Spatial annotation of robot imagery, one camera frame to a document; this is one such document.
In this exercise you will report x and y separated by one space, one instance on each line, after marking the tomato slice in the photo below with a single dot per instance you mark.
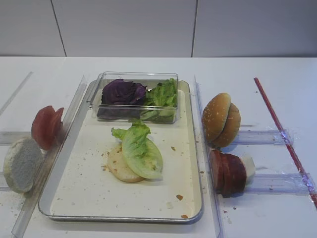
40 125
57 123

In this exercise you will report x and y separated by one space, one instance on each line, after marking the green lettuce in container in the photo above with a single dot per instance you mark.
163 95

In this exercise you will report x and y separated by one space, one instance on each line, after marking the green lettuce leaf on bun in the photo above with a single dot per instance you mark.
140 154

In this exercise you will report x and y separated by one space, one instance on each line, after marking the white cheese slice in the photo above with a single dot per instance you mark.
249 168

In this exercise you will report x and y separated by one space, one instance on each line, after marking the white bread bun half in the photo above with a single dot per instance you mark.
21 164

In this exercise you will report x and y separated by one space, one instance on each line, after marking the clear plastic container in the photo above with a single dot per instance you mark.
153 114

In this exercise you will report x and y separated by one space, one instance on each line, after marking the purple cabbage leaves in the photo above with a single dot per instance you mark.
120 92

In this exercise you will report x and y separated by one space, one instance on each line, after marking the sesame bun top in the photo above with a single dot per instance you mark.
215 115

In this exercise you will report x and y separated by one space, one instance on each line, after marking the bottom bun slice on tray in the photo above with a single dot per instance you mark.
118 166

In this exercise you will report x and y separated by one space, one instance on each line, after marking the metal baking tray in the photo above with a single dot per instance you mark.
81 187

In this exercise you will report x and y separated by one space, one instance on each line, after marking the brown bun half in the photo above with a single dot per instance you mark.
230 129

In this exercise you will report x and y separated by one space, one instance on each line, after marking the upper right acrylic holder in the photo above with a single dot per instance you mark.
250 135

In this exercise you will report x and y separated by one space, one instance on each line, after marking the acrylic holder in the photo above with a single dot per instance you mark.
250 135
289 184

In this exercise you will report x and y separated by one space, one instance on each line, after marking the lower right acrylic holder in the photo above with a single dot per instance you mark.
289 184

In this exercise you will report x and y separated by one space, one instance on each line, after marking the red plastic strip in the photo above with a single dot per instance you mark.
287 142

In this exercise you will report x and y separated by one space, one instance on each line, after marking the right clear acrylic rail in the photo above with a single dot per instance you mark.
206 153

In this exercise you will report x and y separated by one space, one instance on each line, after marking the far left acrylic rail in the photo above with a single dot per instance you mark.
16 91

